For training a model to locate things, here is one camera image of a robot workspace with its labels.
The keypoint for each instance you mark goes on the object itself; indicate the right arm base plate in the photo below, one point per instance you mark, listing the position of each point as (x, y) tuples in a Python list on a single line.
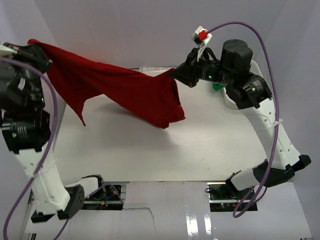
[(222, 199)]

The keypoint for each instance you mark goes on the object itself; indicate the red t shirt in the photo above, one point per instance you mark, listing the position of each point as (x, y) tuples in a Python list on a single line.
[(155, 99)]

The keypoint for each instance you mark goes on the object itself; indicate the white label strip back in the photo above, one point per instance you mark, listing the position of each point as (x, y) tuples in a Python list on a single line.
[(154, 69)]

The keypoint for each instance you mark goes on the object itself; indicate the green t shirt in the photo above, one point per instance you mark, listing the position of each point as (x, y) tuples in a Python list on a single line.
[(217, 86)]

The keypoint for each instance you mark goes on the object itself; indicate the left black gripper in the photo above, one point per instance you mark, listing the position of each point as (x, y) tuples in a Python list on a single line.
[(31, 52)]

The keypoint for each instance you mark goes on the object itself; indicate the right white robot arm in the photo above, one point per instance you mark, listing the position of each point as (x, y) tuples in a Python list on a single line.
[(253, 97)]

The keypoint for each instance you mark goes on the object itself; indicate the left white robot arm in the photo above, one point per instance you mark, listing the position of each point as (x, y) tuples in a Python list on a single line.
[(28, 130)]

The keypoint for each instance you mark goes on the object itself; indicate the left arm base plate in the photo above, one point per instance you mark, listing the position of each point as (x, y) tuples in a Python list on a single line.
[(107, 199)]

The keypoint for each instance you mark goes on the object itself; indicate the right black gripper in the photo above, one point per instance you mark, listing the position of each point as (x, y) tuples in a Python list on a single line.
[(186, 73)]

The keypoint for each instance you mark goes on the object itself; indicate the white paper sheet front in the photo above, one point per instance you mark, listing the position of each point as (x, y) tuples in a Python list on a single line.
[(181, 211)]

